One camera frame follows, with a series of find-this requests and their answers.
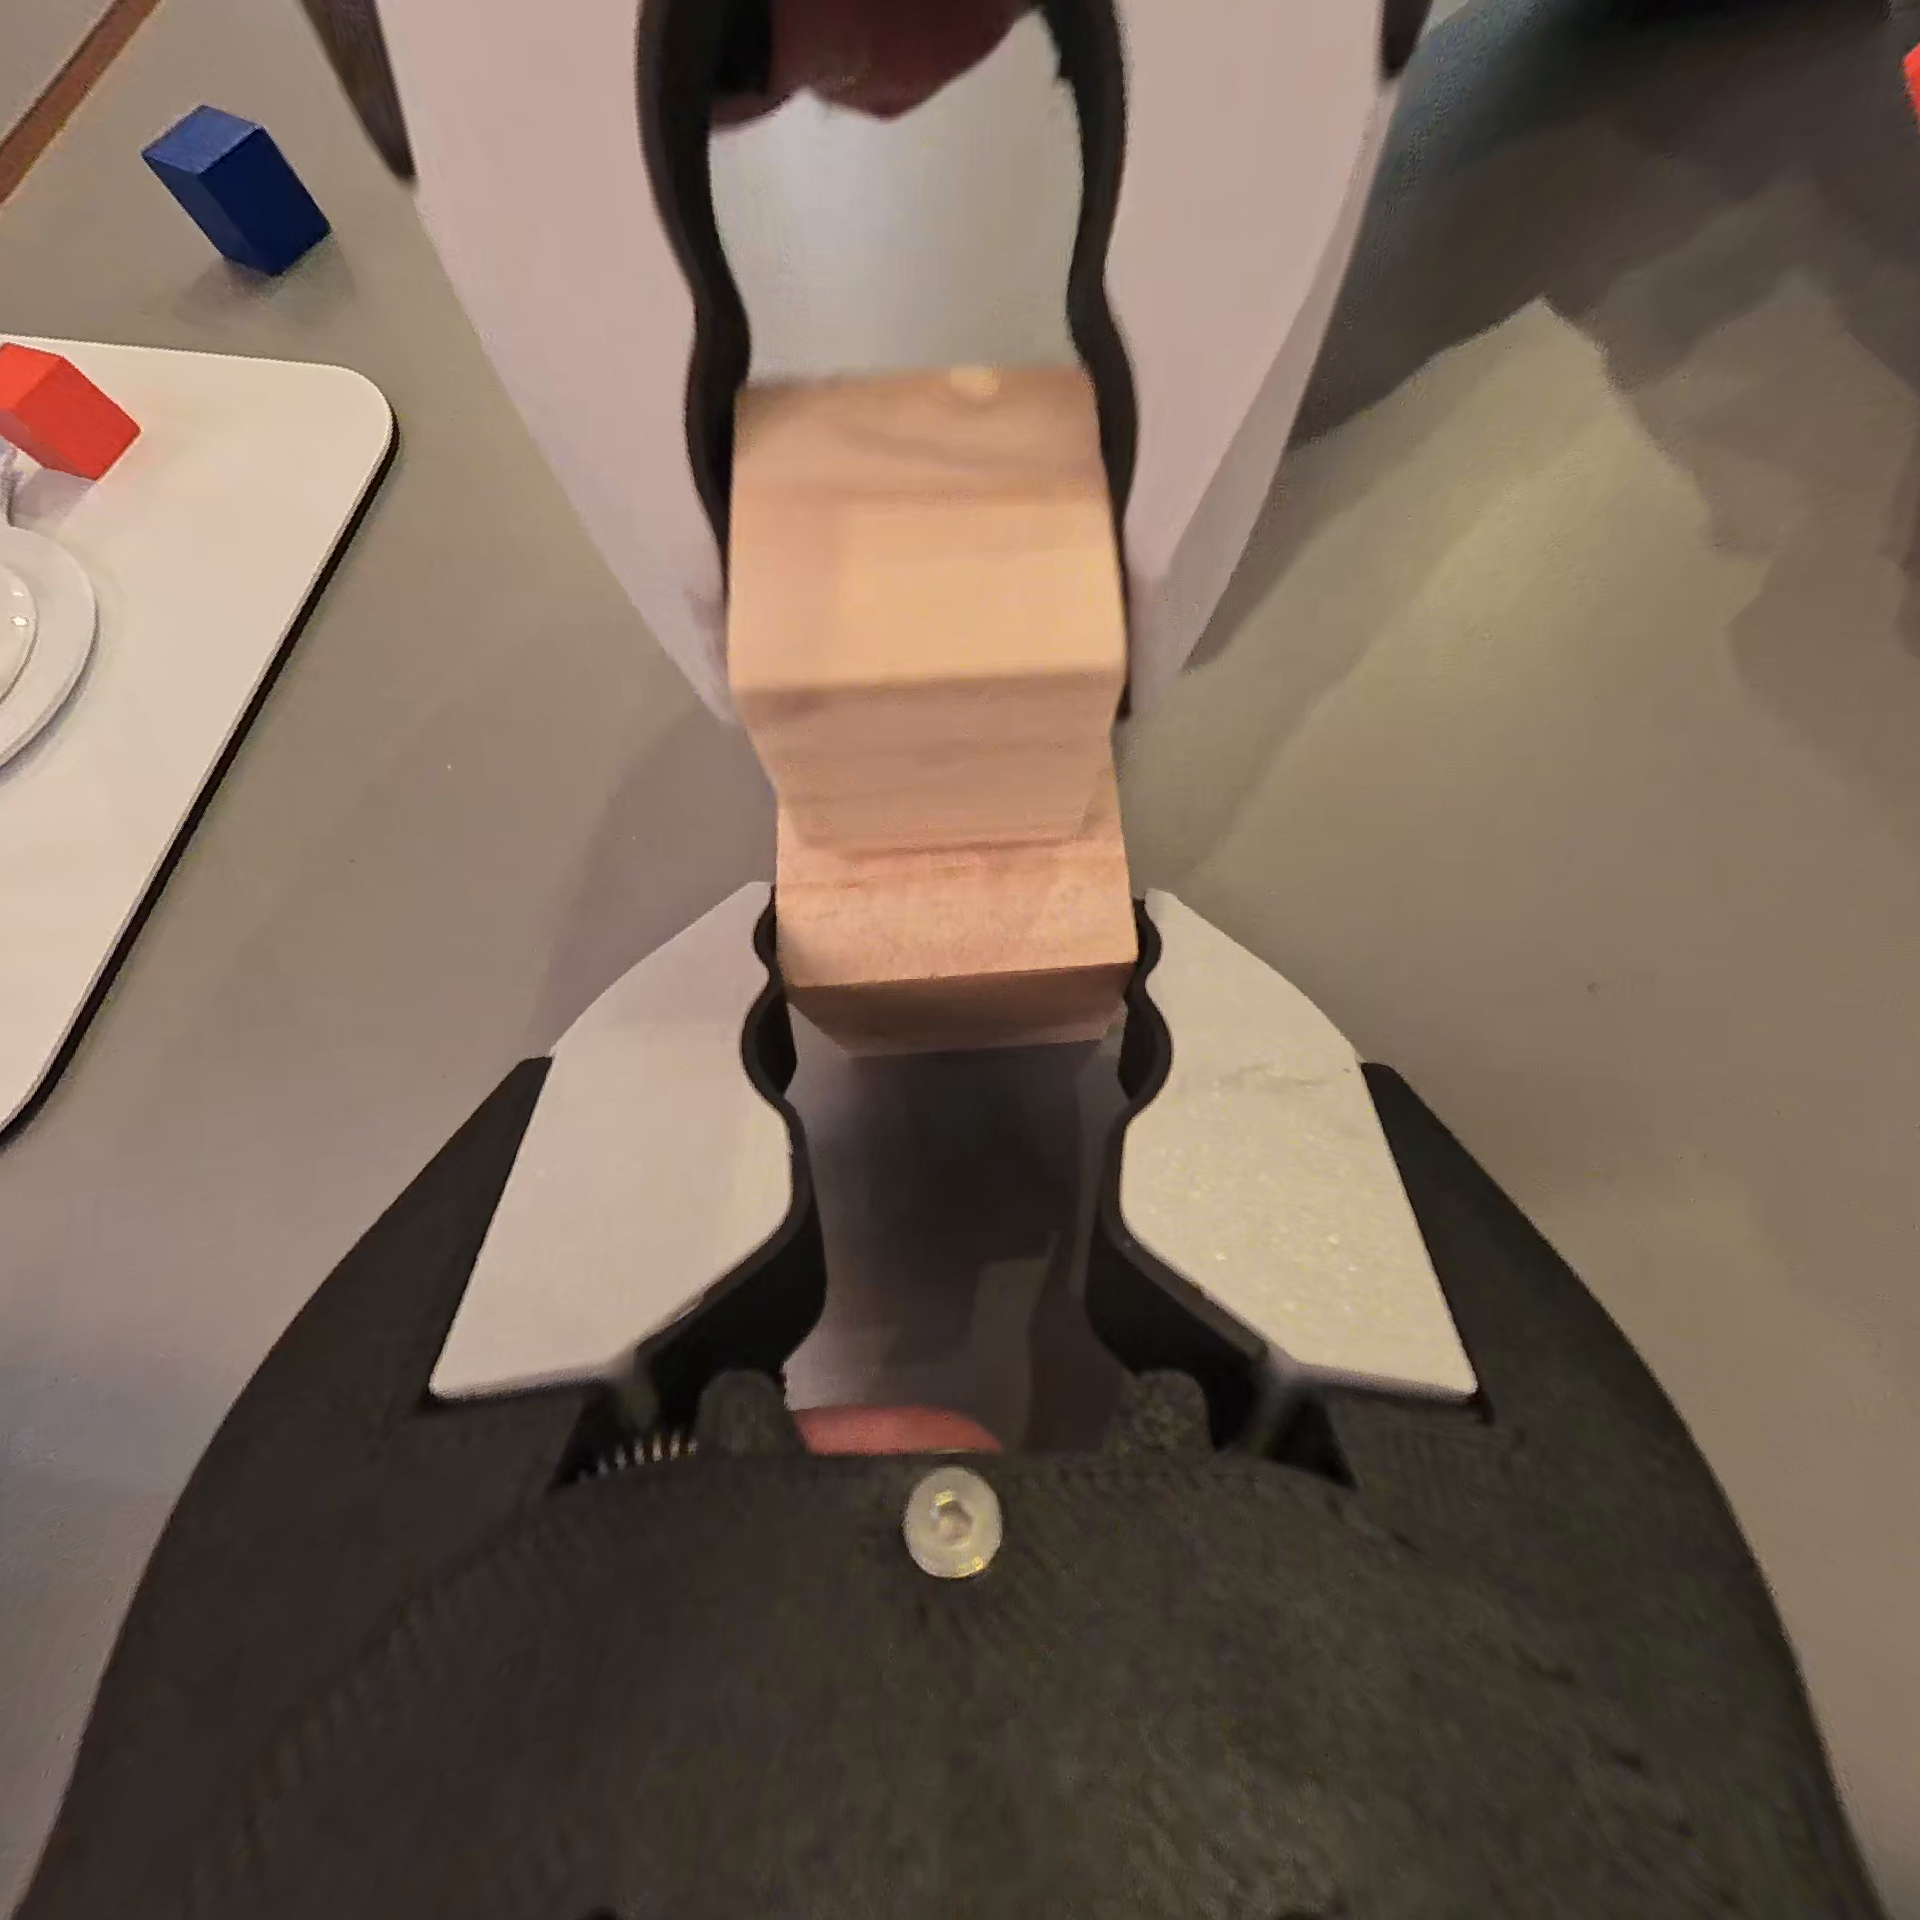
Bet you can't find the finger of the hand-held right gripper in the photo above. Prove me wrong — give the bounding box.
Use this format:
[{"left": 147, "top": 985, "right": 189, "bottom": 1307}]
[
  {"left": 1046, "top": 0, "right": 1407, "bottom": 714},
  {"left": 379, "top": 0, "right": 752, "bottom": 724}
]

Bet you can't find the large plain wooden cube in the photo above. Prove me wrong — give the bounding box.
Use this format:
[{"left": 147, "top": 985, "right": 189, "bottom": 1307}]
[
  {"left": 772, "top": 796, "right": 1135, "bottom": 1061},
  {"left": 727, "top": 364, "right": 1128, "bottom": 850}
]

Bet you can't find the small blue wooden cube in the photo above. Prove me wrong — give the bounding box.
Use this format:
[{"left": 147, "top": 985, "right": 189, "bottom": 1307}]
[{"left": 141, "top": 105, "right": 333, "bottom": 279}]

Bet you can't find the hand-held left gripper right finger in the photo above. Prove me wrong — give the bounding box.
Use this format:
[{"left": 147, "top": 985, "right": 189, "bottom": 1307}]
[{"left": 1084, "top": 887, "right": 1481, "bottom": 1449}]

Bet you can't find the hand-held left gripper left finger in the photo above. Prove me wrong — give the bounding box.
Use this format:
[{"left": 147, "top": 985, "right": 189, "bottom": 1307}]
[{"left": 427, "top": 883, "right": 829, "bottom": 1441}]

